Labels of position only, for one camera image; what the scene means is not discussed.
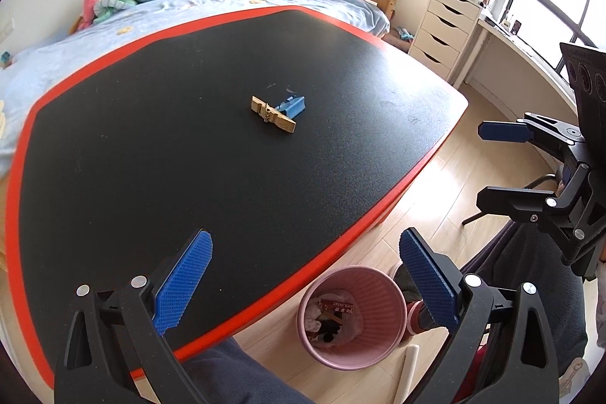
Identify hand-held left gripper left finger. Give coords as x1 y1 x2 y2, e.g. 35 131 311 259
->
53 230 214 404

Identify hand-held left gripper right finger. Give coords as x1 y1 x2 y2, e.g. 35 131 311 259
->
399 228 560 404

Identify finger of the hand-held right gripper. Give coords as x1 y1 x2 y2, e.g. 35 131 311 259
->
478 113 588 163
476 165 592 244

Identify pink trash bin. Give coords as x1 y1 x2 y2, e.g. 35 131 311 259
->
297 265 409 371

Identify long red carton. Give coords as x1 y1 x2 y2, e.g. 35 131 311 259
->
319 299 356 317

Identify black patterned sock bundle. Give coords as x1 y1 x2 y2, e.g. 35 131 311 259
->
317 319 344 343

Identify white desk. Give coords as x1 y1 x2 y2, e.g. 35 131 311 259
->
452 13 581 111

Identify white tube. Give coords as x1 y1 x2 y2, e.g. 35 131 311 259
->
393 345 420 404

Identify person's dark pants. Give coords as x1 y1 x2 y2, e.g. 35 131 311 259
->
182 219 590 404

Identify white drawer cabinet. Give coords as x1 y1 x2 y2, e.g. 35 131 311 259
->
408 0 484 80

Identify wooden clothespin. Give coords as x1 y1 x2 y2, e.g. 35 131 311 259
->
250 96 297 134

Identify green striped plush toy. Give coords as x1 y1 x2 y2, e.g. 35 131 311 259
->
92 0 138 23

